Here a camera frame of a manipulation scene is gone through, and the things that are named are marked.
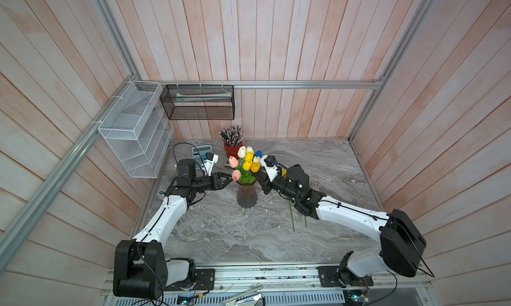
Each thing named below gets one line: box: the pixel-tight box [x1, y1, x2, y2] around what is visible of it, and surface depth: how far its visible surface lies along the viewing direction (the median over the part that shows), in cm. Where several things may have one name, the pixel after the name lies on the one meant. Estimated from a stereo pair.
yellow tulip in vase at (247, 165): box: [242, 159, 253, 171], surface depth 73 cm
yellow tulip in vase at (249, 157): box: [244, 151, 255, 163], surface depth 75 cm
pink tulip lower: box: [231, 168, 242, 181], surface depth 71 cm
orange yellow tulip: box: [250, 162, 261, 173], surface depth 71 cm
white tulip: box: [236, 145, 247, 159], surface depth 76 cm
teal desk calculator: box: [191, 145, 213, 163], surface depth 115 cm
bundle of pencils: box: [218, 125, 245, 147], surface depth 100 cm
